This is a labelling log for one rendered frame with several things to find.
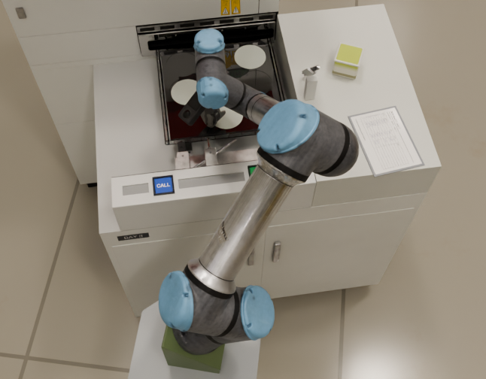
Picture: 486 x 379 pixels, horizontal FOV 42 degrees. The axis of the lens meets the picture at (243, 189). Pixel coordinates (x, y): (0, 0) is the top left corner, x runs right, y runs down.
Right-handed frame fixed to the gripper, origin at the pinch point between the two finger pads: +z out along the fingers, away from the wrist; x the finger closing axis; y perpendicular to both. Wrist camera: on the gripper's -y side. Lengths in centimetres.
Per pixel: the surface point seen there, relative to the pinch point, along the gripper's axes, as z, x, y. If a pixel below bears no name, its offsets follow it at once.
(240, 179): -4.3, -21.8, -7.4
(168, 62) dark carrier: 1.4, 27.4, 7.5
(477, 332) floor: 91, -96, 52
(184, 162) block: 0.5, -4.8, -13.1
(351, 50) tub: -12.1, -15.2, 43.4
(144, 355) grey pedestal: 9, -37, -55
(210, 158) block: 0.5, -8.8, -6.9
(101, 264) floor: 91, 28, -38
